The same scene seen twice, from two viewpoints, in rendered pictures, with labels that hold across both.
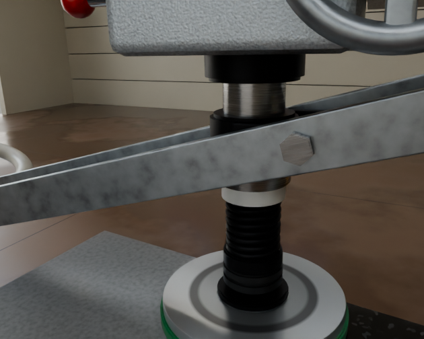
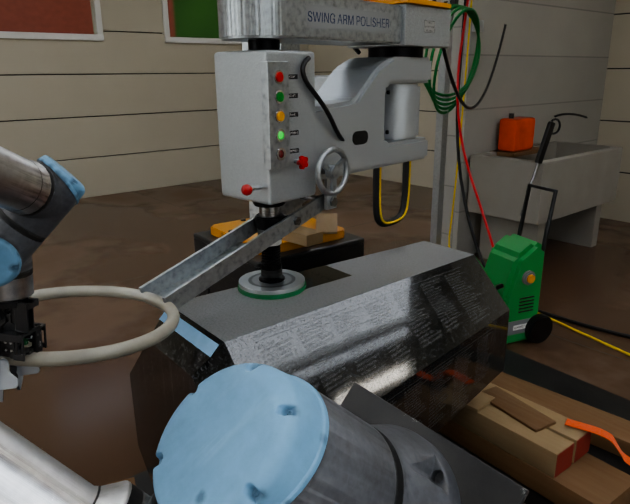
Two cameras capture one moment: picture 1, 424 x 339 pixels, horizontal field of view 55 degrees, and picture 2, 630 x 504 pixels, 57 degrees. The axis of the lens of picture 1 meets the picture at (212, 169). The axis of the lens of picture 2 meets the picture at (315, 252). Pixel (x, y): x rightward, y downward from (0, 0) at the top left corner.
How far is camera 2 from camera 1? 161 cm
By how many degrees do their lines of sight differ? 65
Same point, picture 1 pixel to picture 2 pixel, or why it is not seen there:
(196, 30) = (290, 195)
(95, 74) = not seen: outside the picture
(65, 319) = (241, 313)
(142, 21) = (279, 195)
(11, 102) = not seen: outside the picture
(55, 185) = (230, 260)
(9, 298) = (212, 322)
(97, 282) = (221, 307)
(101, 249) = (190, 305)
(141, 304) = (247, 301)
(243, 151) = (285, 225)
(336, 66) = not seen: outside the picture
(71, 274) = (207, 311)
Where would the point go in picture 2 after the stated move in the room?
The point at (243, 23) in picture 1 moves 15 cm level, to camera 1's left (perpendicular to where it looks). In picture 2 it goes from (299, 192) to (278, 202)
